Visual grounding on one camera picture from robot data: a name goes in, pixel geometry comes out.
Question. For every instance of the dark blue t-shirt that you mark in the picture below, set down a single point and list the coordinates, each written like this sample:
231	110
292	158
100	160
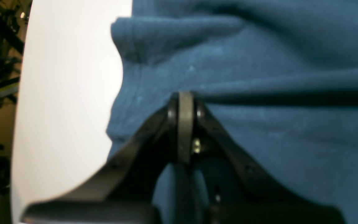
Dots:
280	75

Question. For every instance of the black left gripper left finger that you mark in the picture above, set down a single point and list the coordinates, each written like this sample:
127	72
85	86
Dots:
121	191

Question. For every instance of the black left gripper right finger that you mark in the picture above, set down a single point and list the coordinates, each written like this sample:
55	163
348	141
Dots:
238	189

